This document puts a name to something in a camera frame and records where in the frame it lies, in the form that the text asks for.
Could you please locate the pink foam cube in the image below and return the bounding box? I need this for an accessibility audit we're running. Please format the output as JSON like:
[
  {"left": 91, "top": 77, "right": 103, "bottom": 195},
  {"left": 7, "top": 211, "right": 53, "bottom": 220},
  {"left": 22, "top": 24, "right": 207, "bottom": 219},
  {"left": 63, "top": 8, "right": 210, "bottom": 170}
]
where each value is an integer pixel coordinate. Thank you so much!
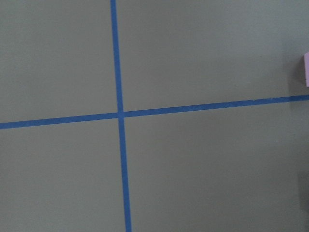
[{"left": 304, "top": 52, "right": 309, "bottom": 87}]

